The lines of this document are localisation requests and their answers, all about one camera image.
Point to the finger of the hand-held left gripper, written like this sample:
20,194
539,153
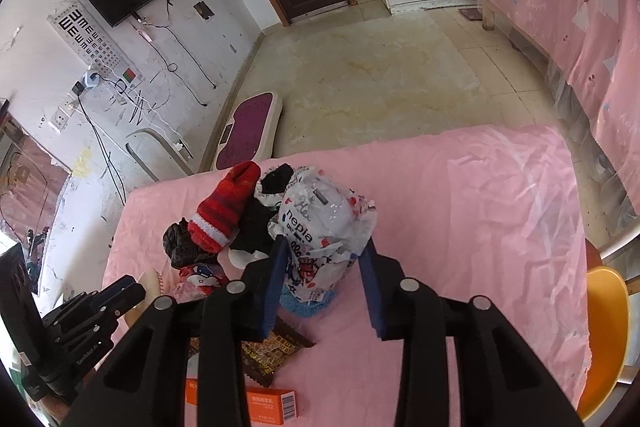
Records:
120,291

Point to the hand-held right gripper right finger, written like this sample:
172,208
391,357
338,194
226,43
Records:
372,292

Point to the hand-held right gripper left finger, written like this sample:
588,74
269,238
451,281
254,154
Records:
275,287

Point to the brown snack packet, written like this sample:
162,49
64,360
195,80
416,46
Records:
280,349

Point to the printed white plastic bag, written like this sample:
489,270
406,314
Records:
320,207

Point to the blue knitted item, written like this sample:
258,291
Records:
305,307

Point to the black cloth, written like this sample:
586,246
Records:
255,227

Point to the black plastic bag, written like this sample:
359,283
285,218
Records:
177,242

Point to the red printed wrapper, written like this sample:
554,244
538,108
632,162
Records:
197,279

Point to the red knitted sock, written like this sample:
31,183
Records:
225,207

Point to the black sock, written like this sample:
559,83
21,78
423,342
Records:
277,179

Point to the pink tablecloth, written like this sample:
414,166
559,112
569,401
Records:
450,207

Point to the orange cardboard box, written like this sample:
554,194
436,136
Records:
270,402

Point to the brown wooden cabinet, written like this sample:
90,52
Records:
30,177

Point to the purple vibration board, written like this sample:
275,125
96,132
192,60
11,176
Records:
247,132

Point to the white power adapter cube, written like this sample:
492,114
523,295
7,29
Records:
92,80

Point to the orange plastic chair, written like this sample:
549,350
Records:
605,332

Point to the white eye chart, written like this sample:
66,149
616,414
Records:
85,37

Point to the small dark floor mat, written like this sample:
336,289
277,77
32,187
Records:
471,14

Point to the wooden bed leg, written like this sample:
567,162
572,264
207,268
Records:
488,14

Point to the small wall box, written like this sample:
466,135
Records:
203,10

